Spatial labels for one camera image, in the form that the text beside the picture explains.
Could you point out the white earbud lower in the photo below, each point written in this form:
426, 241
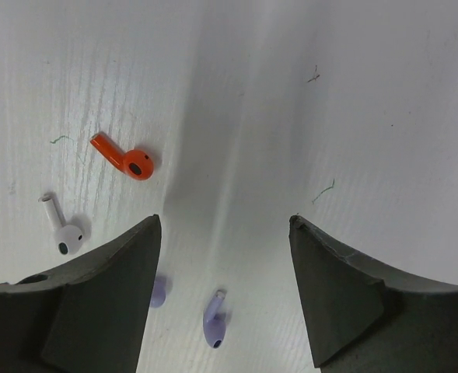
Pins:
68, 238

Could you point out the orange earbud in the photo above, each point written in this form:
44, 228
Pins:
135, 163

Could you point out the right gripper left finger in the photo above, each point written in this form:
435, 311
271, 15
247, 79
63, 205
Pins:
86, 315

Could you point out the purple earbud left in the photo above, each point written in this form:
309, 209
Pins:
159, 292

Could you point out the purple earbud right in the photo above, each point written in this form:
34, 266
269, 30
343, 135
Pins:
214, 326

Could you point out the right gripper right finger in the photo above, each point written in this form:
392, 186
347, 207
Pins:
363, 315

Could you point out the purple earbud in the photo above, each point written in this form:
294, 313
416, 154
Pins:
214, 326
159, 292

